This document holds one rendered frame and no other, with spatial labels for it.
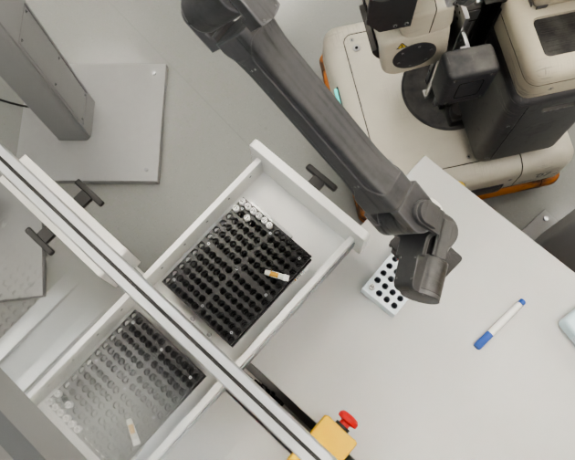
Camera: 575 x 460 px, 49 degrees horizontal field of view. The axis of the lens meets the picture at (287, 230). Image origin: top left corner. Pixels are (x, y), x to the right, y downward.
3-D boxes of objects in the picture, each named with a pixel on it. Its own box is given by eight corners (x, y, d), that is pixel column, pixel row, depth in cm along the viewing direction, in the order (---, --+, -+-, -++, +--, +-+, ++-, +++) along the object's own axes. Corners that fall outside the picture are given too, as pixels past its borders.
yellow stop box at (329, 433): (327, 411, 116) (329, 411, 109) (357, 438, 115) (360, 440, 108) (308, 433, 115) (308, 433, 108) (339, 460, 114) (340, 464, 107)
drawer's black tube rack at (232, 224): (245, 207, 128) (243, 196, 122) (311, 264, 124) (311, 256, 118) (169, 287, 124) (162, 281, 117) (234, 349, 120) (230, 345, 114)
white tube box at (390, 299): (397, 246, 132) (400, 242, 129) (429, 272, 131) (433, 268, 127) (360, 291, 130) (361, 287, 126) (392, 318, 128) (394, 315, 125)
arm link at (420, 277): (423, 194, 85) (378, 200, 92) (402, 274, 82) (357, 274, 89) (475, 230, 91) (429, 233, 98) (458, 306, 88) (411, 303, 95)
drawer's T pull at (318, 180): (308, 164, 123) (308, 162, 122) (338, 188, 122) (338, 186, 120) (297, 177, 123) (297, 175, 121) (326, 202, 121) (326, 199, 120)
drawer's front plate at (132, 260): (46, 172, 133) (23, 152, 122) (141, 263, 127) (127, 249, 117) (39, 179, 133) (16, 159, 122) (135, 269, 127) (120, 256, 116)
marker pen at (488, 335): (518, 298, 129) (521, 297, 127) (525, 304, 128) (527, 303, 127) (472, 344, 127) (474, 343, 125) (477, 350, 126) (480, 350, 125)
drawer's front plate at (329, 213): (258, 159, 132) (255, 137, 122) (365, 248, 127) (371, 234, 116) (253, 165, 132) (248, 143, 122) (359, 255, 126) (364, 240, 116)
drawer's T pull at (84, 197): (79, 180, 124) (78, 177, 122) (106, 203, 122) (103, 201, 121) (66, 193, 123) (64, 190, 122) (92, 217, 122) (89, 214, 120)
